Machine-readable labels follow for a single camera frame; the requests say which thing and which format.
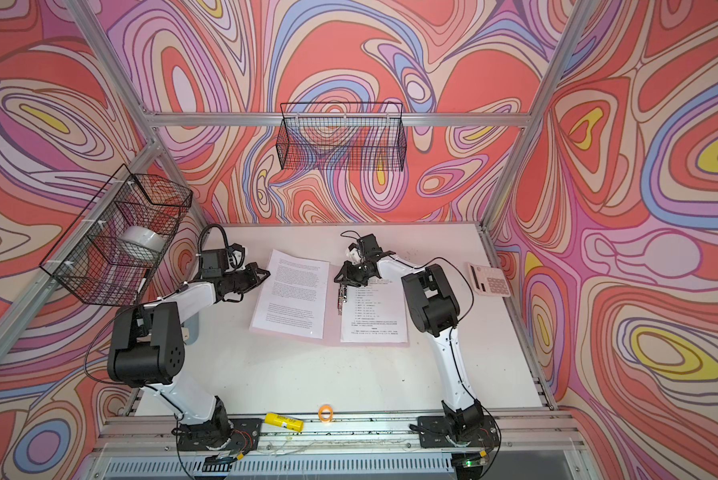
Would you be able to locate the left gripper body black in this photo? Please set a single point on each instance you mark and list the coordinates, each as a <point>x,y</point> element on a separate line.
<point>238,280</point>

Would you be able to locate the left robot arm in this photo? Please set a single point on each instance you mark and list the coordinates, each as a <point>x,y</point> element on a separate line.
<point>148,348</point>

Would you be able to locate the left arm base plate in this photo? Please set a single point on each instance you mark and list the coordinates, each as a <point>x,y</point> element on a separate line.
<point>242,436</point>

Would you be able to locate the black wire basket left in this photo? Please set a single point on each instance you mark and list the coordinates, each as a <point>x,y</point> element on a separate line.
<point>92,264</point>

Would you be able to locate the black wire basket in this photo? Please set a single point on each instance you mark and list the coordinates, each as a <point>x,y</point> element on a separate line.
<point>92,264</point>
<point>342,136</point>

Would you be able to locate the yellow glue stick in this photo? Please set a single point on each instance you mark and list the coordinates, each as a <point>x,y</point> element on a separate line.
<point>285,422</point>

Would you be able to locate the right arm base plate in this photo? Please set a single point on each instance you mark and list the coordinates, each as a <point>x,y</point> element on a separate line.
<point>441,432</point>

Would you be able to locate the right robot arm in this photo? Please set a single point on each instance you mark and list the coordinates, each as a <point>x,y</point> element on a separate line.
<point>435,311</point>

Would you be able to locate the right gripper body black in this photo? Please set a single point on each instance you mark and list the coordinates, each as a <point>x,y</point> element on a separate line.
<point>357,274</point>

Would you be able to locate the black wire basket back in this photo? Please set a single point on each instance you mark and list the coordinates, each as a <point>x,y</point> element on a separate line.
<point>342,136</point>

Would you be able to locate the silver folder clip mechanism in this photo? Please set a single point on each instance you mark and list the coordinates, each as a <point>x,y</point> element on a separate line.
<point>341,298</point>

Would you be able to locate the pink calculator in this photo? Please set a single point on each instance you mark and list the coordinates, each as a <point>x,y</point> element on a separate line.
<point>488,281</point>

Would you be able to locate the white tape roll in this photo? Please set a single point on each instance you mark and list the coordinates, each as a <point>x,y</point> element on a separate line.
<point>141,240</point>

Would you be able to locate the pink folder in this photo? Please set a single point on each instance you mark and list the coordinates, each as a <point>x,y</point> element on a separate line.
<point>332,330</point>

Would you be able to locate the grey blue stapler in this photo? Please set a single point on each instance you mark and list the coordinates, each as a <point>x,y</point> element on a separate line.
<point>191,329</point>

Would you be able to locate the printed paper sheet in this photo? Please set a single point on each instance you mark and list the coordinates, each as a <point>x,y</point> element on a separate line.
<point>293,299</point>
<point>375,314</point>

